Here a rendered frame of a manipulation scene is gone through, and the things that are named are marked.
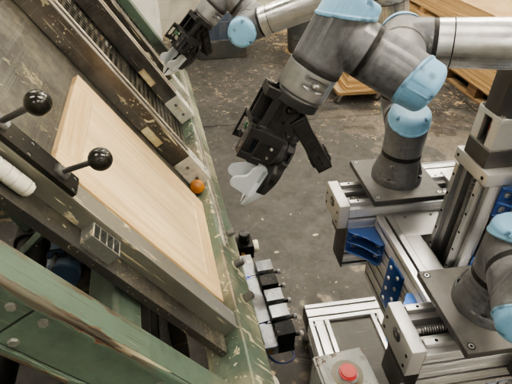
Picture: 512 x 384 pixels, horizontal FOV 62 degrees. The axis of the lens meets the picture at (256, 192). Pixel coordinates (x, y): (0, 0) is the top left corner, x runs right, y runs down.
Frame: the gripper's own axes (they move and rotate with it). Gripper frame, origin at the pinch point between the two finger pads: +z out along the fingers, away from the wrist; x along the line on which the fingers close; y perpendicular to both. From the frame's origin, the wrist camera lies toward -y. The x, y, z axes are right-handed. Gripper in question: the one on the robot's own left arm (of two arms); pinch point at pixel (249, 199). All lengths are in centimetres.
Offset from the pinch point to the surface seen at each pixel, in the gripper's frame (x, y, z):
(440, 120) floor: -267, -243, 23
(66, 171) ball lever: -5.3, 28.7, 9.7
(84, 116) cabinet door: -39, 30, 18
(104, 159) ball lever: -0.8, 24.0, 2.2
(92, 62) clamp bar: -66, 33, 16
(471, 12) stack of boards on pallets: -344, -253, -64
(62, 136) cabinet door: -23.2, 32.2, 14.9
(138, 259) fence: -5.2, 11.3, 25.0
